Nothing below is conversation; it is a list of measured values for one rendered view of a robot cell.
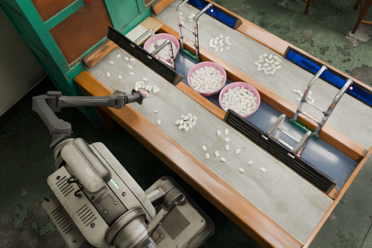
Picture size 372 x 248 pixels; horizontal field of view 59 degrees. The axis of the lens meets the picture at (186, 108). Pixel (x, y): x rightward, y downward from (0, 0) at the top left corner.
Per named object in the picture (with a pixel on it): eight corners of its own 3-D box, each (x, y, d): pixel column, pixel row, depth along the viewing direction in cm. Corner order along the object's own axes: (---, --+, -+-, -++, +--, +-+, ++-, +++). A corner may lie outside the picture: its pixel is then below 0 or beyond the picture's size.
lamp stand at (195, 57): (199, 64, 245) (196, 19, 207) (179, 51, 253) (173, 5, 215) (215, 48, 251) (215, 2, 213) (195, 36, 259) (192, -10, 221)
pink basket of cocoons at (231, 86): (242, 130, 214) (243, 123, 206) (210, 108, 224) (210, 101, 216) (266, 103, 223) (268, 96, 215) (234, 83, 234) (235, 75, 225)
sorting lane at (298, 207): (303, 246, 172) (304, 244, 170) (87, 71, 243) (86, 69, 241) (332, 202, 182) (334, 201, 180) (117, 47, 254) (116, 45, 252)
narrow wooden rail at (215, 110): (329, 205, 188) (335, 199, 178) (119, 52, 259) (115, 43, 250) (334, 197, 190) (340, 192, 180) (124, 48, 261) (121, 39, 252)
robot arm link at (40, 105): (28, 109, 177) (28, 92, 173) (54, 107, 185) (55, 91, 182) (55, 150, 146) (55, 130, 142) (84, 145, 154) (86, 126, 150)
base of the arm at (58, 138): (65, 164, 141) (50, 147, 133) (59, 155, 147) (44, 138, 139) (82, 151, 144) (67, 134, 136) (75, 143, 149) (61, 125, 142)
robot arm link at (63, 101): (47, 113, 178) (47, 94, 174) (46, 108, 183) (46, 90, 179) (124, 110, 199) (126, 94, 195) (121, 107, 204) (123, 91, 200)
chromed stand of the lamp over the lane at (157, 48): (161, 99, 231) (151, 57, 193) (141, 84, 239) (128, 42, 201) (180, 82, 238) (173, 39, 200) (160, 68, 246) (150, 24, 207)
